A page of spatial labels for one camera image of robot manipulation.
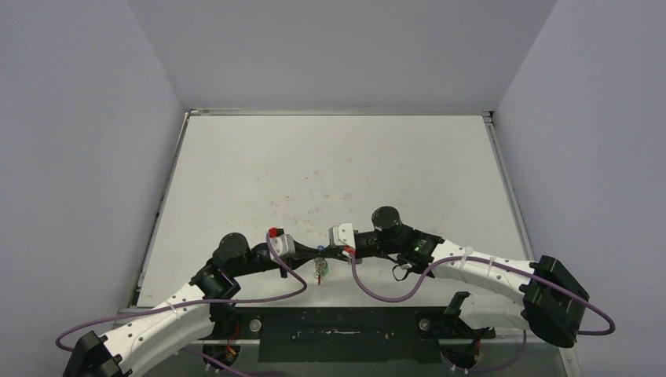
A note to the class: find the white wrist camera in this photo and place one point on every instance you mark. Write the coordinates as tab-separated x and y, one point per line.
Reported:
280	245
342	235

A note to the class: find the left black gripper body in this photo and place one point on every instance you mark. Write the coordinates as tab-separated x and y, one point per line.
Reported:
257	262

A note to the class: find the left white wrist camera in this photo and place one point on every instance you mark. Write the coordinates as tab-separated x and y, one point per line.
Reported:
280	245

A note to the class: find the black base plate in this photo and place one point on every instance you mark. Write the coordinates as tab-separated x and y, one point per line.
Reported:
337	334

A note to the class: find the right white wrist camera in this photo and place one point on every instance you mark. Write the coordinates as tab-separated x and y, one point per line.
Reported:
342	235

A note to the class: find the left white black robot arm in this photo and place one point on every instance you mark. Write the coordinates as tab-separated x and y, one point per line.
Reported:
200	306

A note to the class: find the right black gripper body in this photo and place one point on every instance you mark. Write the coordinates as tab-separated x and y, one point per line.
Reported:
348	247

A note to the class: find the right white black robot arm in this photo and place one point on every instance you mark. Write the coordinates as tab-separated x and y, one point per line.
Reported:
539	296

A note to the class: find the large keyring with red sleeve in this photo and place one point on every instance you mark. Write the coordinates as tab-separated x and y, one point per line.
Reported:
321	269

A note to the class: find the aluminium frame rail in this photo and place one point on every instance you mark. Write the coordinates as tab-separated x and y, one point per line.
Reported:
505	336

